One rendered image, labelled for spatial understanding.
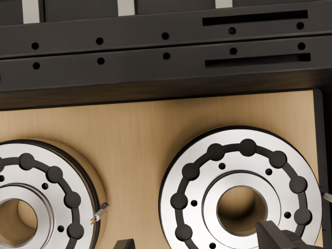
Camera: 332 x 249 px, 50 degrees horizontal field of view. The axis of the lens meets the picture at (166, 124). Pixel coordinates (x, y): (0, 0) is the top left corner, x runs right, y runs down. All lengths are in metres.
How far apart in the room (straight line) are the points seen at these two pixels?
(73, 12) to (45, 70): 0.12
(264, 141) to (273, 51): 0.08
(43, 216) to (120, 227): 0.06
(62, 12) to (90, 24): 0.12
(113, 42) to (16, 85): 0.05
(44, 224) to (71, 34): 0.13
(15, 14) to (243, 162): 0.20
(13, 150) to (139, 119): 0.09
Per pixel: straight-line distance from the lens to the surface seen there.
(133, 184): 0.26
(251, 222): 0.25
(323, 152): 0.28
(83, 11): 0.28
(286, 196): 0.24
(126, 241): 0.16
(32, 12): 0.28
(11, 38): 0.18
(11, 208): 0.28
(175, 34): 0.16
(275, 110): 0.26
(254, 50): 0.16
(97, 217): 0.23
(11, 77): 0.17
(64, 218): 0.24
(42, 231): 0.24
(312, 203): 0.24
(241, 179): 0.22
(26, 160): 0.25
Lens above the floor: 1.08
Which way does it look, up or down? 87 degrees down
